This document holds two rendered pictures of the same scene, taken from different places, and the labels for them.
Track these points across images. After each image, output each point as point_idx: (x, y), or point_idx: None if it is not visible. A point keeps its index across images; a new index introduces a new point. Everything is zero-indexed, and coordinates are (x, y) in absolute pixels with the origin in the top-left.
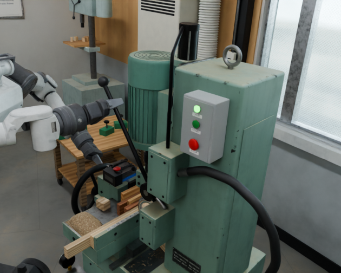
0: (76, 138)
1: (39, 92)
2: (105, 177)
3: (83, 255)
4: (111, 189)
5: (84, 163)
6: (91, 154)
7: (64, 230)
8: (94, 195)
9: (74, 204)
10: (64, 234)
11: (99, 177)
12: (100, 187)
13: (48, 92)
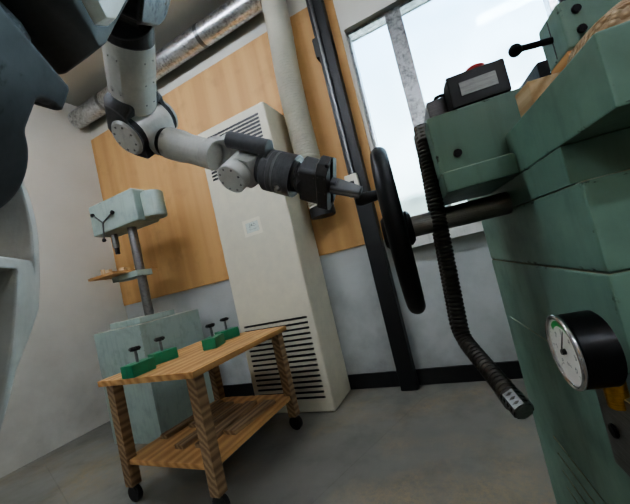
0: (276, 158)
1: (144, 119)
2: (463, 91)
3: (622, 288)
4: (497, 109)
5: (205, 387)
6: (333, 164)
7: (627, 61)
8: (444, 172)
9: (403, 218)
10: None
11: (438, 115)
12: (450, 142)
13: (165, 127)
